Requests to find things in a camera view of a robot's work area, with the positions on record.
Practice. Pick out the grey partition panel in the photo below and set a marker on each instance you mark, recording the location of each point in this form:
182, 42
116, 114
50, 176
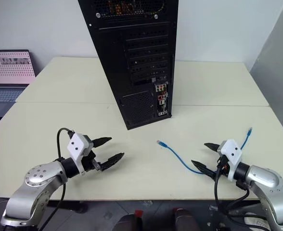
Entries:
278, 72

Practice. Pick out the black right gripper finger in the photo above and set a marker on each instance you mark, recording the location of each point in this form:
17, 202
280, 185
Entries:
211, 146
202, 168

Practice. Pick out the black computer tower case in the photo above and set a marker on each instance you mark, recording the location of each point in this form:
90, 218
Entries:
112, 60

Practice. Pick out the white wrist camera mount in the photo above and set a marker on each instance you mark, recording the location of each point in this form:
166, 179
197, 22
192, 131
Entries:
77, 149
233, 154

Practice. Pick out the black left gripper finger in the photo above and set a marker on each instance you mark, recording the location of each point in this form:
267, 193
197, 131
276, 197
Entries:
102, 141
112, 161

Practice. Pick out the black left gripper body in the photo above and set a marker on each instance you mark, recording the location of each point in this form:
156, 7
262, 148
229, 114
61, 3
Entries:
89, 162

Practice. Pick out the dark rounded shape red mark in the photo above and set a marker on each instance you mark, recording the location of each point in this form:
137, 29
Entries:
132, 221

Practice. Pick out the black table frame bar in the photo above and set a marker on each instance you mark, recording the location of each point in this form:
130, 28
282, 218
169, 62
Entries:
69, 206

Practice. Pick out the white shoe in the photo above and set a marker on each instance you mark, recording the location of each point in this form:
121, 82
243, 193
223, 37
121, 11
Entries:
253, 217

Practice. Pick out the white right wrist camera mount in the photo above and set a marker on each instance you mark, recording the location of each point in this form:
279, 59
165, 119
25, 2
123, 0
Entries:
233, 154

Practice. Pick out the open grey laptop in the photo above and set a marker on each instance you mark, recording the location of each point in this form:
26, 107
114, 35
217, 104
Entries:
10, 69

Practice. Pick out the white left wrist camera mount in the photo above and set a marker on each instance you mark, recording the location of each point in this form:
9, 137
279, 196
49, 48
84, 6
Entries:
77, 149

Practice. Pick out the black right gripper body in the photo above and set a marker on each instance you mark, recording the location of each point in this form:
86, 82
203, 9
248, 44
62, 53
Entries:
222, 166

